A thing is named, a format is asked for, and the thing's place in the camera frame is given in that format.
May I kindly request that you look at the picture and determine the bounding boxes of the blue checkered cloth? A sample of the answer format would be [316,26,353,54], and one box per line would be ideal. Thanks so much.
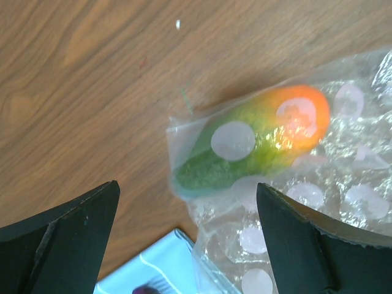
[94,228,198,293]

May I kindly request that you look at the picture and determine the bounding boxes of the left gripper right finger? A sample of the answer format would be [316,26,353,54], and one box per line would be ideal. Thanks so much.
[257,183,391,294]

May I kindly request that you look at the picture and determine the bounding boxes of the orange green fake fruit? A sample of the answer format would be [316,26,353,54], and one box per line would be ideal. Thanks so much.
[172,85,330,198]

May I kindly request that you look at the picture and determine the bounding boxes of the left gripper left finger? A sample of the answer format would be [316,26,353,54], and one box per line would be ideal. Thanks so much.
[1,181,120,293]

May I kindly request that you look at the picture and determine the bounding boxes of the clear zip top bag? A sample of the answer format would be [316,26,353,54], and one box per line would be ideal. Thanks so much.
[166,47,391,293]

